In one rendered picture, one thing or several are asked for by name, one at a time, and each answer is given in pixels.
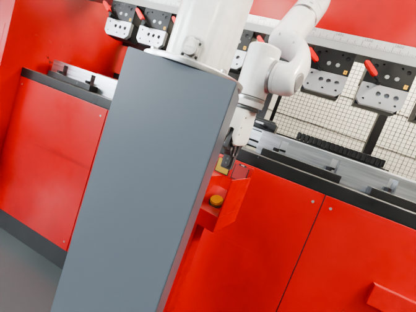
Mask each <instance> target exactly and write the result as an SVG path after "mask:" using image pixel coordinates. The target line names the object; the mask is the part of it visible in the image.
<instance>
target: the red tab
mask: <svg viewBox="0 0 416 312"><path fill-rule="evenodd" d="M365 302H366V304H368V305H370V306H372V307H374V308H376V309H378V310H381V311H383V312H416V301H413V300H411V299H409V298H407V297H405V296H402V295H400V294H398V293H396V292H393V291H392V290H390V289H388V288H385V287H383V286H381V285H379V284H376V283H374V282H373V284H372V286H371V288H370V291H369V292H368V295H367V296H366V298H365Z"/></svg>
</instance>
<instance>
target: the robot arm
mask: <svg viewBox="0 0 416 312"><path fill-rule="evenodd" d="M253 1H254V0H181V4H180V8H179V10H178V14H177V16H176V20H175V24H174V26H173V30H172V32H171V36H170V39H169V42H168V46H167V49H166V51H164V50H159V49H158V48H157V47H156V46H151V48H147V49H145V50H144V51H145V52H147V53H150V54H154V55H156V56H159V57H162V58H165V59H169V60H171V61H174V62H177V63H180V64H184V65H186V66H189V67H193V68H195V69H199V70H202V71H205V72H208V73H211V74H214V75H217V76H220V77H223V78H226V79H229V80H232V81H235V82H236V83H237V86H238V95H239V101H238V104H237V106H236V110H235V112H234V115H233V118H232V121H231V123H230V126H229V129H228V132H227V135H226V137H225V140H224V142H225V143H224V145H223V148H225V151H224V155H223V159H222V163H221V165H220V166H221V167H223V168H225V169H227V170H232V169H233V166H234V163H235V160H236V156H237V155H238V153H239V151H240V149H241V148H242V147H243V146H244V145H246V144H247V143H248V140H249V137H250V135H251V131H252V128H253V124H254V120H255V117H256V113H257V114H259V112H258V111H257V110H262V108H263V107H264V102H265V100H266V97H267V94H269V93H272V94H275V95H280V96H283V97H289V96H292V95H293V94H295V93H296V92H297V91H298V89H299V88H300V87H301V85H302V83H303V82H304V80H305V79H306V77H307V75H308V73H309V71H310V66H311V53H310V49H309V46H308V44H307V42H306V41H305V39H306V37H307V36H308V35H309V34H310V33H311V31H312V30H313V29H314V28H315V26H316V25H317V23H318V22H319V21H320V20H321V18H322V17H323V15H324V14H325V13H326V11H327V9H328V7H329V4H330V1H331V0H298V1H297V2H296V3H295V5H294V6H293V7H292V8H291V9H290V10H289V11H288V12H287V14H286V15H285V16H284V18H283V19H282V20H281V21H280V22H279V23H278V24H277V26H276V27H275V28H274V29H273V31H272V33H271V34H270V36H269V41H268V43H264V42H259V41H255V42H252V43H250V44H249V48H248V51H247V54H246V57H245V61H244V63H243V67H242V70H241V73H240V76H239V79H238V81H237V80H235V79H234V78H232V77H230V76H228V72H229V70H230V67H231V65H232V61H233V58H234V55H235V53H236V49H237V47H238V44H239V41H240V38H241V35H242V33H243V29H244V27H245V23H246V21H247V18H248V15H249V12H250V9H251V6H252V4H253ZM280 57H281V58H284V59H286V60H287V61H289V63H279V59H280Z"/></svg>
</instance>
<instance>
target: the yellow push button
mask: <svg viewBox="0 0 416 312"><path fill-rule="evenodd" d="M210 203H211V205H213V206H215V207H219V206H221V205H222V204H223V198H222V197H221V196H219V195H214V196H212V197H211V198H210Z"/></svg>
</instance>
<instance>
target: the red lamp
mask: <svg viewBox="0 0 416 312"><path fill-rule="evenodd" d="M248 170H249V169H247V168H244V167H242V166H239V165H237V164H236V166H235V169H234V171H233V174H232V178H234V179H236V180H238V179H243V178H246V175H247V173H248Z"/></svg>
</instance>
